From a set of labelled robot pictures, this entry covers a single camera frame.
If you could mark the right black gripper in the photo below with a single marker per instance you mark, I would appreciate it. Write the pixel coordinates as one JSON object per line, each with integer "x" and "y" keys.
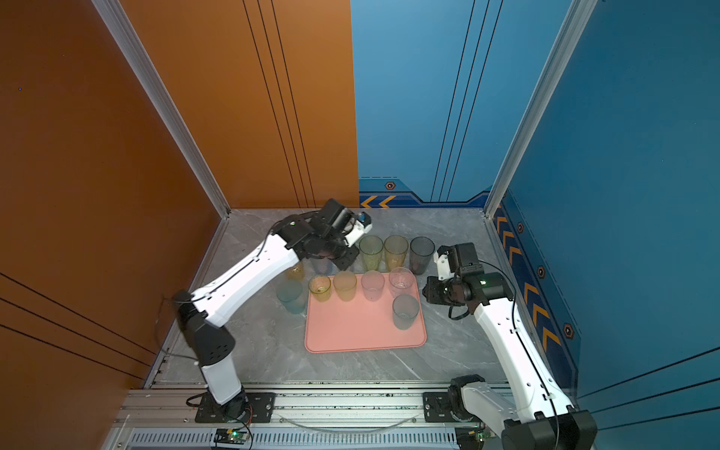
{"x": 432, "y": 292}

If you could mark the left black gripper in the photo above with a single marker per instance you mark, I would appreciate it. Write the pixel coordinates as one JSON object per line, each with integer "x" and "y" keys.
{"x": 348, "y": 262}

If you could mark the peach short glass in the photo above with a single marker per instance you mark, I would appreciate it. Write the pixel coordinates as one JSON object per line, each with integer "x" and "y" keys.
{"x": 345, "y": 284}

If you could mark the yellow tall glass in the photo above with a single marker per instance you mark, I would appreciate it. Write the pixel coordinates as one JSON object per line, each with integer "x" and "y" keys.
{"x": 296, "y": 272}

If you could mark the clear short glass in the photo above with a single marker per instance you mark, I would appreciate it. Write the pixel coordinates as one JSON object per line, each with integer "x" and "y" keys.
{"x": 372, "y": 284}

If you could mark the grey smoky tall glass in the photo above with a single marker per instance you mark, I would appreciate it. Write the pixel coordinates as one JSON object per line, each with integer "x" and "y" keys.
{"x": 422, "y": 250}

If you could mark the teal glass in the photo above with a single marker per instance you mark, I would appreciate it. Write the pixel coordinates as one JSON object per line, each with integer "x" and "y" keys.
{"x": 405, "y": 309}
{"x": 291, "y": 295}

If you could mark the clear round glass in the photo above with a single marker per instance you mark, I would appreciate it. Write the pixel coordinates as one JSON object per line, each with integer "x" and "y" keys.
{"x": 401, "y": 281}

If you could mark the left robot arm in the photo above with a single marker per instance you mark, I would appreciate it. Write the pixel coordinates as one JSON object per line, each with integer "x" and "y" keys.
{"x": 328, "y": 233}

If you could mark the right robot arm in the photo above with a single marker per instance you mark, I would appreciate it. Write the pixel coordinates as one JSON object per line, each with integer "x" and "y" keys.
{"x": 540, "y": 415}

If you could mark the pink plastic tray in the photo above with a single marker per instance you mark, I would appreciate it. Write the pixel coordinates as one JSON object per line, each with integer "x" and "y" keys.
{"x": 336, "y": 326}

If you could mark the blue textured tall glass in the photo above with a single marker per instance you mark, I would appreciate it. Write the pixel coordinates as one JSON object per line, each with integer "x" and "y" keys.
{"x": 322, "y": 266}

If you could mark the green tall glass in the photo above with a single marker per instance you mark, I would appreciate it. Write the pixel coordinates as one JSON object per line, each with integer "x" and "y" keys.
{"x": 371, "y": 248}

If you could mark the amber tall glass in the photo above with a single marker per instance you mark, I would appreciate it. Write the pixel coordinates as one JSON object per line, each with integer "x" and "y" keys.
{"x": 395, "y": 250}

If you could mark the right circuit board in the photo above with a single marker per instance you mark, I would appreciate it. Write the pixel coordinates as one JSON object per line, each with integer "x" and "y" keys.
{"x": 473, "y": 438}

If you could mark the circuit board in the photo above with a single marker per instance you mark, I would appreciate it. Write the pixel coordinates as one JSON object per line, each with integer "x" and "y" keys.
{"x": 232, "y": 438}
{"x": 473, "y": 438}

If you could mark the left circuit board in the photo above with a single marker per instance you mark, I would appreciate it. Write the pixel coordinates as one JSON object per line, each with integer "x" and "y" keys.
{"x": 232, "y": 438}

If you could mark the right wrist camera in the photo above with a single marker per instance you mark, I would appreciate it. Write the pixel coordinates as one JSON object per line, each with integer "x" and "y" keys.
{"x": 457, "y": 261}

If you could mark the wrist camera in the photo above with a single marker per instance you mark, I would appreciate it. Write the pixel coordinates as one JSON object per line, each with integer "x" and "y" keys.
{"x": 457, "y": 261}
{"x": 358, "y": 226}

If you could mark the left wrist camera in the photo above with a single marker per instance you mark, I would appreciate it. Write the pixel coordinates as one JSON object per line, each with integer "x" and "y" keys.
{"x": 358, "y": 226}

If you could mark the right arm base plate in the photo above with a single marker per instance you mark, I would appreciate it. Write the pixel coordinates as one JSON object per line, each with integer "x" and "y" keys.
{"x": 443, "y": 407}

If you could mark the clear tube on rail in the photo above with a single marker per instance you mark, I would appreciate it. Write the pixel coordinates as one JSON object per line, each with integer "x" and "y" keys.
{"x": 348, "y": 428}

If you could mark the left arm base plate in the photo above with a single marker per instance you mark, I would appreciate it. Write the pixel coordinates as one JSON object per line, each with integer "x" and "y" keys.
{"x": 248, "y": 408}

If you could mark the aluminium front rail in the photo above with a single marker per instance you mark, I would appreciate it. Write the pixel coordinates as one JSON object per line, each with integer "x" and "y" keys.
{"x": 165, "y": 418}

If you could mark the right aluminium corner post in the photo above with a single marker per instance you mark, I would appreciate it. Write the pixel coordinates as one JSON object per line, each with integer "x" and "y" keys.
{"x": 565, "y": 44}

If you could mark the aluminium corner post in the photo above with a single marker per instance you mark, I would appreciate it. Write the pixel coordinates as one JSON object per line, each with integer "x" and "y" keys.
{"x": 565, "y": 44}
{"x": 129, "y": 43}

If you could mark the left aluminium corner post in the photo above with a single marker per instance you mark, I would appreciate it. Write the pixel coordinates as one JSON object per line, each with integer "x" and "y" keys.
{"x": 129, "y": 43}

